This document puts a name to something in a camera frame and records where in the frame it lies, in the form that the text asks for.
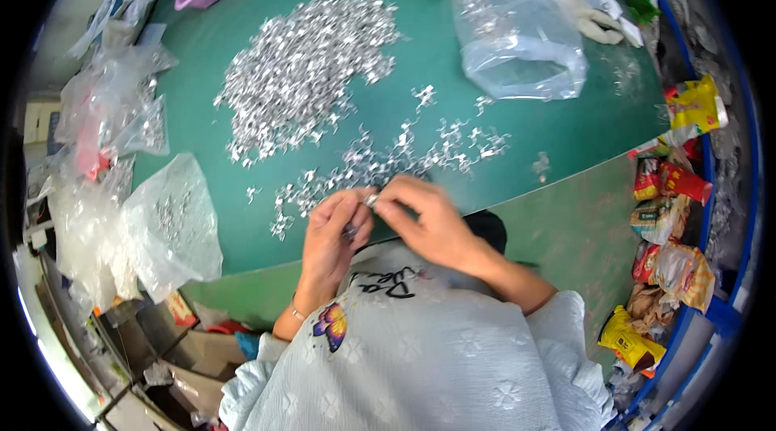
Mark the white work gloves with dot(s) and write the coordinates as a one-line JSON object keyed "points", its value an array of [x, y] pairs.
{"points": [[591, 22]]}

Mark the heap of clear plastic bags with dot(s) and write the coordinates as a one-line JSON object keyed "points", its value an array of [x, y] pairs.
{"points": [[100, 146]]}

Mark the scattered row of metal parts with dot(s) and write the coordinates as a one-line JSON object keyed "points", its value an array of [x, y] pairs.
{"points": [[388, 158]]}

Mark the person's left fingers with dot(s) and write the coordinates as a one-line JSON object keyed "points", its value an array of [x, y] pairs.
{"points": [[347, 205]]}

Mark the person's right hand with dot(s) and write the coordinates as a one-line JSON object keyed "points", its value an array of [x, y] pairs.
{"points": [[439, 231]]}

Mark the large pile of metal parts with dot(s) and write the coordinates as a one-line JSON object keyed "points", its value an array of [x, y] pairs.
{"points": [[303, 73]]}

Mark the white bag of metal parts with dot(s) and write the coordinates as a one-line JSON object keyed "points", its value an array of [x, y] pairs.
{"points": [[173, 231]]}

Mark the person's left hand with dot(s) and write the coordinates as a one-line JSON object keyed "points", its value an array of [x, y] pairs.
{"points": [[324, 249]]}

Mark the blue bin of wrappers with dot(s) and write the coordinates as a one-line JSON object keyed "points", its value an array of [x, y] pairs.
{"points": [[679, 231]]}

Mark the small silver metal clip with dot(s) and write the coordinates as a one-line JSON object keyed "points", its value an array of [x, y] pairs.
{"points": [[370, 199]]}

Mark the cardboard boxes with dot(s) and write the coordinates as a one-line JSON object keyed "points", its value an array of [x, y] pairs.
{"points": [[188, 364]]}

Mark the person's body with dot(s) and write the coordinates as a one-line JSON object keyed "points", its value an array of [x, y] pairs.
{"points": [[418, 358]]}

